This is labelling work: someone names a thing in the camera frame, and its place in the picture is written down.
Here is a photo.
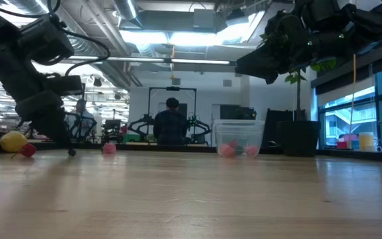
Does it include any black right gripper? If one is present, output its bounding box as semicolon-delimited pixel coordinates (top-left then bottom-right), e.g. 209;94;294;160
235;11;315;85

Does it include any red cherry with stem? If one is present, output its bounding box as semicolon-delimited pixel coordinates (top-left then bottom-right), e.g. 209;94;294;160
11;143;38;159

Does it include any orange hanging cord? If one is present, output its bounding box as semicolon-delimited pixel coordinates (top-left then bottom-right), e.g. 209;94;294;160
348;52;358;149

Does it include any green bin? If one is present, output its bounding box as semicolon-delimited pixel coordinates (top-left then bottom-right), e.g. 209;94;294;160
122;133;141;144

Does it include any black plant pot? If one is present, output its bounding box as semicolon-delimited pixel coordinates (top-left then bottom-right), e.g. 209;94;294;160
277;119;322;157

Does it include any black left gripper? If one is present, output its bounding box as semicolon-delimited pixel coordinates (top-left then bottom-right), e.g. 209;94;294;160
14;75;84;151

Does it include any clear plastic tupperware container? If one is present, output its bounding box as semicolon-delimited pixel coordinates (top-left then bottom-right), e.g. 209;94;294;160
212;119;266;159

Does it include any person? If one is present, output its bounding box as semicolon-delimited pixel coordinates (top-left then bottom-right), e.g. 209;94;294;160
153;97;189;146
65;98;97;140

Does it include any black panel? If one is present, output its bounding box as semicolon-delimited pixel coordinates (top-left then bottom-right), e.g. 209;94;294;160
264;109;306;149

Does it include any yellow cylinder container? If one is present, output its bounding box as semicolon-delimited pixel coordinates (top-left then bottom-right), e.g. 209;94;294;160
358;131;375;152

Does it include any green leafy plant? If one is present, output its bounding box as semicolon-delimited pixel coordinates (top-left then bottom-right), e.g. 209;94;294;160
260;29;340;122

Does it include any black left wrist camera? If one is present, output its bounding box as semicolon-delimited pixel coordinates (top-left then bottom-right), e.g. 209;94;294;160
17;15;76;66

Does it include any yellow lemon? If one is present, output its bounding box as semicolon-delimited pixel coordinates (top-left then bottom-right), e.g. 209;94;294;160
0;131;29;153

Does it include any black background robot rig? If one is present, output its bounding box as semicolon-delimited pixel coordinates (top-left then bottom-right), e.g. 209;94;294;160
127;86;212;146

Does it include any black office chair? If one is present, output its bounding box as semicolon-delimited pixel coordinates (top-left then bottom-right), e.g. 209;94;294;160
101;118;123;144

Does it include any long ceiling light tube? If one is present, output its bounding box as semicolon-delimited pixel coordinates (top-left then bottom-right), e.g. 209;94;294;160
61;56;237;66

